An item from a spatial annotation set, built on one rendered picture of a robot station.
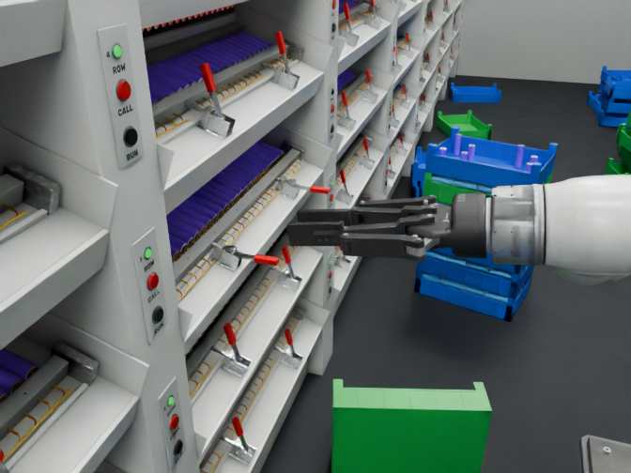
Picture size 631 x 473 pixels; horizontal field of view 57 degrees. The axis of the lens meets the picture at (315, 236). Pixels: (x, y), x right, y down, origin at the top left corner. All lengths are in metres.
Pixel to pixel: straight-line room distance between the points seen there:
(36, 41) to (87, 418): 0.36
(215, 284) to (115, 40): 0.39
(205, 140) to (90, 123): 0.26
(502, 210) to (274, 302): 0.59
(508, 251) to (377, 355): 0.97
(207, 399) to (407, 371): 0.73
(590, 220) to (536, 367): 1.03
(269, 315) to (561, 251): 0.61
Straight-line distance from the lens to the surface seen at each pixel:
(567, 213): 0.65
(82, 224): 0.57
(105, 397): 0.68
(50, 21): 0.51
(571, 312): 1.90
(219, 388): 0.96
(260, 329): 1.07
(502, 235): 0.66
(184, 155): 0.72
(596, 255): 0.66
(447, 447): 1.25
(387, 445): 1.23
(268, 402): 1.22
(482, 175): 1.62
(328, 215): 0.74
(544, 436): 1.47
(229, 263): 0.86
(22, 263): 0.53
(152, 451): 0.74
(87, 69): 0.53
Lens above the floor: 1.00
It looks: 28 degrees down
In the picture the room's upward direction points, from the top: straight up
